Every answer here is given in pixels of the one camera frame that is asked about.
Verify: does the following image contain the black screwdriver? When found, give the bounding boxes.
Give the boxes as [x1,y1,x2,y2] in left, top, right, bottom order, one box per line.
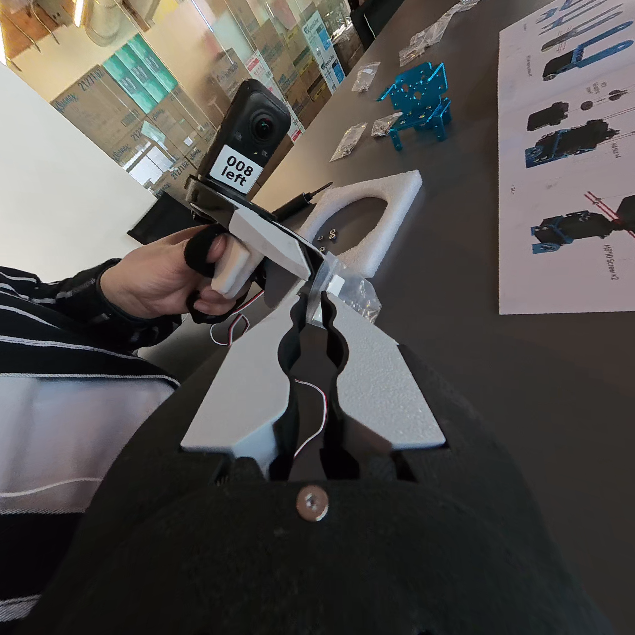
[275,182,334,221]

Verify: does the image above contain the stack of cardboard boxes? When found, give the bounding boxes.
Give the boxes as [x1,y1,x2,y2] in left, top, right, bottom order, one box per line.
[50,0,363,189]

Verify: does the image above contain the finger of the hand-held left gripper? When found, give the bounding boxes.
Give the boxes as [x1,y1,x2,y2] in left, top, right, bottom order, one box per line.
[270,220,330,267]
[230,207,314,279]

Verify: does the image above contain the black office chair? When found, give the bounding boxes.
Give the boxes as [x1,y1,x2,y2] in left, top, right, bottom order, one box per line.
[350,0,407,50]
[126,191,200,246]

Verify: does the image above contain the blue metal bracket assembly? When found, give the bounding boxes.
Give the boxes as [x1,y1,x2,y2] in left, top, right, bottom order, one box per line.
[375,62,453,152]

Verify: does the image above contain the scattered small clear parts bags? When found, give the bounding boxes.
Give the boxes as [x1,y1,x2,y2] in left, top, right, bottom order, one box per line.
[351,0,481,92]

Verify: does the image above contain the white foam square with hole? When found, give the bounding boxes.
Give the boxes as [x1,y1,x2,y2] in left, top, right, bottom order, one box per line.
[293,170,423,278]

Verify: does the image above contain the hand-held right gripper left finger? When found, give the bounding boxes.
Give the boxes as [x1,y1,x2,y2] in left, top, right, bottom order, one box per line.
[181,294,304,481]

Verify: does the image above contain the black servo with striped cable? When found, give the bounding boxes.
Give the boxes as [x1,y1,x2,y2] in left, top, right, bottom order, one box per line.
[208,293,333,462]

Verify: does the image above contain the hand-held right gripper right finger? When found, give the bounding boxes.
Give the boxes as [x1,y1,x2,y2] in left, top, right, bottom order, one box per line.
[320,292,445,481]

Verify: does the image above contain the dark desk with wooden edge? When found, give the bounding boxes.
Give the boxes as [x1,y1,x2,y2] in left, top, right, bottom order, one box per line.
[134,0,635,635]

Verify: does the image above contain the clear bag of short screws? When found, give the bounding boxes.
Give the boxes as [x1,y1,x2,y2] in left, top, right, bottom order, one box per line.
[303,253,383,328]

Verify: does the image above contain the open instruction booklet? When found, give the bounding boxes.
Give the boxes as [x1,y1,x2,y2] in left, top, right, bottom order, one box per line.
[497,0,635,316]

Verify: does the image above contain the person's left hand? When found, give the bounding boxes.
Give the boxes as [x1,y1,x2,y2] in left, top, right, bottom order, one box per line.
[98,226,235,321]

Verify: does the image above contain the person's striped black shirt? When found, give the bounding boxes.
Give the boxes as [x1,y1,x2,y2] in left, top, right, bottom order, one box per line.
[0,265,182,635]

